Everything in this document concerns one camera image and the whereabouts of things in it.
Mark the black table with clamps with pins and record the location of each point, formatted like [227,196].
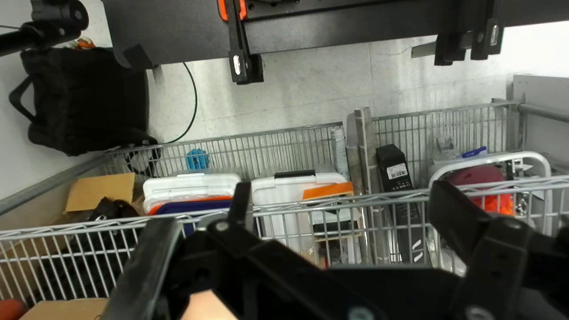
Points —
[149,33]

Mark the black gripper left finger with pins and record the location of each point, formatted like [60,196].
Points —
[263,280]

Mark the white plastic case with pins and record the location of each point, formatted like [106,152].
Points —
[186,187]

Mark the white wire basket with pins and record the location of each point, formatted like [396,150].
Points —
[487,171]

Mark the black bag on floor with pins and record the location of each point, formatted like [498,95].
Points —
[81,100]

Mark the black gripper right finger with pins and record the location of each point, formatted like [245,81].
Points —
[501,246]

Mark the pink plastic bowl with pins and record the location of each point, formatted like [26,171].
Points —
[206,307]

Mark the small brown cardboard box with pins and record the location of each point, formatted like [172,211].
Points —
[87,193]

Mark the wire metal shelving rack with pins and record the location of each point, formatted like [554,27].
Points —
[339,195]

